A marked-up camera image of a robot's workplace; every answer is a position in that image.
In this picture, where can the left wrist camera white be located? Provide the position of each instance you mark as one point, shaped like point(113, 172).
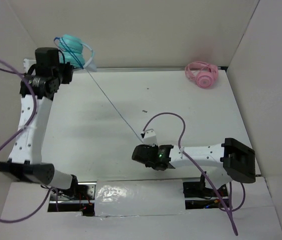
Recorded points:
point(27, 63)

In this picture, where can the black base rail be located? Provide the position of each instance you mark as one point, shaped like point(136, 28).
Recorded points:
point(196, 197)

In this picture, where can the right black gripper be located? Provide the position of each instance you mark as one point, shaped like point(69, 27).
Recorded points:
point(156, 147)

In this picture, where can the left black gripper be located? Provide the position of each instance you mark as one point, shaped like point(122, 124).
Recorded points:
point(68, 72)

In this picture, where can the white foil cover plate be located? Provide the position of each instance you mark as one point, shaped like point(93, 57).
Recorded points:
point(139, 198)

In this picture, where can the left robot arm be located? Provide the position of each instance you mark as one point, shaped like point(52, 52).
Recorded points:
point(42, 82)

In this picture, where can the teal cat-ear headphones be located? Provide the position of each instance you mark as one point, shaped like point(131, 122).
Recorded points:
point(72, 48)

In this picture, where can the pink headphones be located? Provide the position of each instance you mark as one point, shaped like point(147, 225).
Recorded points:
point(203, 74)

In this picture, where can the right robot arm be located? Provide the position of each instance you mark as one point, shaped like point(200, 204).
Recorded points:
point(221, 163)

